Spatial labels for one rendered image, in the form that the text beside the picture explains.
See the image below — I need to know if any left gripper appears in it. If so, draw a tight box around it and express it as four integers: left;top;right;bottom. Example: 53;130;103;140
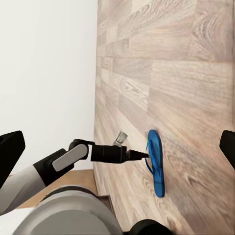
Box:
102;145;149;164

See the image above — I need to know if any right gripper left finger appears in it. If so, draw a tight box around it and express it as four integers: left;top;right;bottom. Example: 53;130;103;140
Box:
0;130;25;189

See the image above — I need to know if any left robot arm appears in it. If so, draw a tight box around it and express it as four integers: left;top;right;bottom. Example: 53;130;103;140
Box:
0;132;149;216

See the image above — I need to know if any sandal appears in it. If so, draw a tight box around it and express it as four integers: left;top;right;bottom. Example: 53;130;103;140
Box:
145;129;165;198

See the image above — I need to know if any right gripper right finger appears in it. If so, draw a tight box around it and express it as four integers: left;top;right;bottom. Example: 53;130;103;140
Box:
219;130;235;170

